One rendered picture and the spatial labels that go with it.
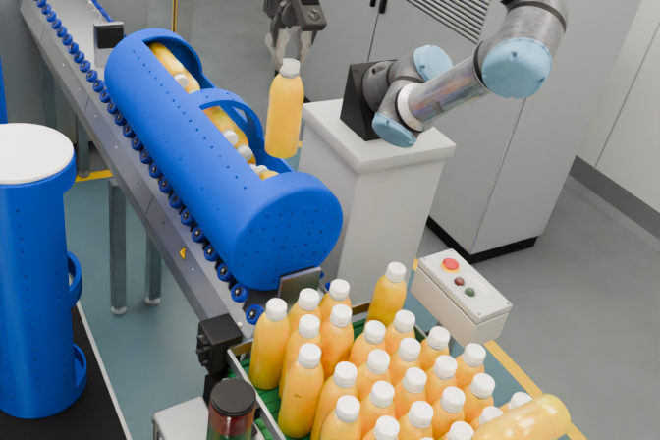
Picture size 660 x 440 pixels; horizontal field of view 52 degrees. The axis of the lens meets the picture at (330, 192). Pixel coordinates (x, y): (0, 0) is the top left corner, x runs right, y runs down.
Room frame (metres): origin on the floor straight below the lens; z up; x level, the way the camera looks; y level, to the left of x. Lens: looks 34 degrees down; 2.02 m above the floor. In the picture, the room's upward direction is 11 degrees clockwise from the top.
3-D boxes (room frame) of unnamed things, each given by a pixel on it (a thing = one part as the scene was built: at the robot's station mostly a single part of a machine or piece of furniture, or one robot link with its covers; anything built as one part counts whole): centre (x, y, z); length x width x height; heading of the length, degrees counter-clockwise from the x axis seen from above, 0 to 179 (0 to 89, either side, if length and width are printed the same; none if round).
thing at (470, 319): (1.16, -0.32, 1.05); 0.20 x 0.10 x 0.10; 38
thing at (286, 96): (1.27, 0.13, 1.36); 0.07 x 0.07 x 0.19
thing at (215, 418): (0.61, 0.08, 1.23); 0.06 x 0.06 x 0.04
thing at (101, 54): (2.18, 0.86, 1.00); 0.10 x 0.04 x 0.15; 128
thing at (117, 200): (1.92, 0.74, 0.31); 0.06 x 0.06 x 0.63; 38
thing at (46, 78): (2.69, 1.35, 0.31); 0.06 x 0.06 x 0.63; 38
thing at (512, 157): (3.63, -0.26, 0.72); 2.15 x 0.54 x 1.45; 37
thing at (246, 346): (1.07, -0.02, 0.96); 0.40 x 0.01 x 0.03; 128
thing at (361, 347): (0.95, -0.14, 1.00); 0.07 x 0.07 x 0.19
